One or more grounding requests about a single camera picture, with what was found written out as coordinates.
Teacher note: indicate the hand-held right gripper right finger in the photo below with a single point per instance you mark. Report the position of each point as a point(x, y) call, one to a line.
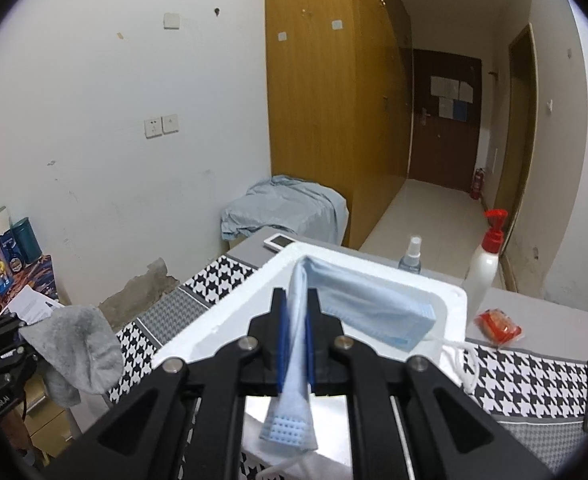
point(312, 345)

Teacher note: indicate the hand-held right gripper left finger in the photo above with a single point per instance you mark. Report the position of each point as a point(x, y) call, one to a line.
point(282, 345)

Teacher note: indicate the white foam box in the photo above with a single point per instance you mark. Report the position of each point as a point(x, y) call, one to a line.
point(223, 320)

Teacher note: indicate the blue face mask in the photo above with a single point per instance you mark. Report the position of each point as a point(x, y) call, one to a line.
point(374, 305)

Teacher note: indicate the grey sock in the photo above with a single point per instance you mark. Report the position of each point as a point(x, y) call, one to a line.
point(83, 345)

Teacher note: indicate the white paper sheet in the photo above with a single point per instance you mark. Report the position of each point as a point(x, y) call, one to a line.
point(31, 305)

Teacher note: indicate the wooden drawer cabinet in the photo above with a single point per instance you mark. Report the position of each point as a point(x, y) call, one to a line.
point(48, 425)

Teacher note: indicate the colourful patterned cloth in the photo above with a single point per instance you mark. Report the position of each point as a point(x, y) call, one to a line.
point(38, 272)

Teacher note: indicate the group of toiletry bottles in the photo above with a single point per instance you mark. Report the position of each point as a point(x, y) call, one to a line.
point(8, 255)

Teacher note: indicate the white remote control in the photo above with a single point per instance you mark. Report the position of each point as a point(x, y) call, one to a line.
point(278, 241)

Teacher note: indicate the blue spray bottle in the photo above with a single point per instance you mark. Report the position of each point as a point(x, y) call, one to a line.
point(410, 260)

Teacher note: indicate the blue-grey cloth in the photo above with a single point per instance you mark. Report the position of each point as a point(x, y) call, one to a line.
point(284, 205)

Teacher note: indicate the white pump bottle red cap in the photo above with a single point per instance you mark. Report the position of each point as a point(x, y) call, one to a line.
point(484, 275)

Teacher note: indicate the red snack packet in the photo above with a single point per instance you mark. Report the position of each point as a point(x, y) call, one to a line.
point(499, 327)

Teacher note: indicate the black white houndstooth table mat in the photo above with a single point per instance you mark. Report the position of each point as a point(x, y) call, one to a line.
point(524, 370)

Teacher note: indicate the red fire extinguisher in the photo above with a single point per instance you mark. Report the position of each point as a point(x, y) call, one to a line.
point(477, 185)

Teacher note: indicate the wooden wardrobe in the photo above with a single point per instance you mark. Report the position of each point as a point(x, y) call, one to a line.
point(324, 110)

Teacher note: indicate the dark brown door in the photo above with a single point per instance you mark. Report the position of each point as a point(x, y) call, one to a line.
point(444, 145)

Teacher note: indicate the brown side door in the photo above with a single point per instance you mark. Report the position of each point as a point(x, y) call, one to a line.
point(516, 160)

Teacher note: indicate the paper notices on door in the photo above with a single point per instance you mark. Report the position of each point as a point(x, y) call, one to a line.
point(449, 95)

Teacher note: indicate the white wall switch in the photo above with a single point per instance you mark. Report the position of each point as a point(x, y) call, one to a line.
point(171, 20)
point(170, 123)

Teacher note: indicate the white wall socket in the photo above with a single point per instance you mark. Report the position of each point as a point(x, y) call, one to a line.
point(152, 127)

